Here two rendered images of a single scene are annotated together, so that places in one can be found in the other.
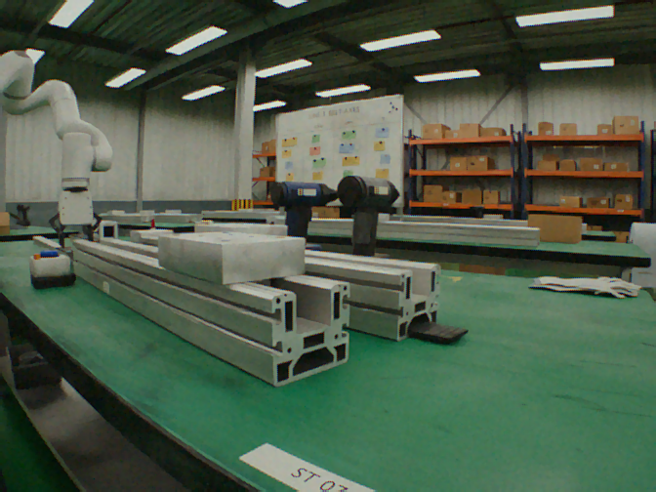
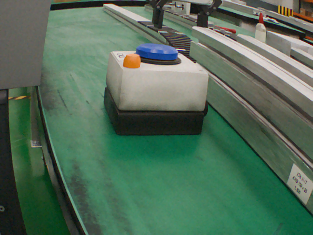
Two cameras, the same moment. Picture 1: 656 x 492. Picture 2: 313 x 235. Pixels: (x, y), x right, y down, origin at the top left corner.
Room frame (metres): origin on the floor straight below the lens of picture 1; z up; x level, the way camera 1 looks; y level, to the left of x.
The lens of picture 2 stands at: (0.43, 0.41, 0.93)
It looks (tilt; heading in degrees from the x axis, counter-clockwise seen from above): 21 degrees down; 29
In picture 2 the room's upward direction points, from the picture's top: 7 degrees clockwise
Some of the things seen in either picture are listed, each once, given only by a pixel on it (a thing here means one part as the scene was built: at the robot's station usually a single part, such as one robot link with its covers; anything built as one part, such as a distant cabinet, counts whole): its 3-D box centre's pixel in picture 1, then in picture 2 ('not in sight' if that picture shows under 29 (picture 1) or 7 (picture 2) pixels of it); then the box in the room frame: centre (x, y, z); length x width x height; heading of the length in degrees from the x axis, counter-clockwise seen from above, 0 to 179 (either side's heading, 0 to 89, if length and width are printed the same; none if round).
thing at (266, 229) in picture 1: (238, 242); not in sight; (0.80, 0.17, 0.87); 0.16 x 0.11 x 0.07; 46
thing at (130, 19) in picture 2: (51, 246); (126, 17); (1.41, 1.08, 0.79); 0.96 x 0.04 x 0.03; 46
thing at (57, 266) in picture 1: (53, 269); (161, 87); (0.77, 0.59, 0.81); 0.10 x 0.08 x 0.06; 136
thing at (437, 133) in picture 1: (465, 184); not in sight; (10.30, -3.43, 1.58); 2.83 x 0.98 x 3.15; 53
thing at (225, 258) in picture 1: (225, 265); not in sight; (0.49, 0.12, 0.87); 0.16 x 0.11 x 0.07; 46
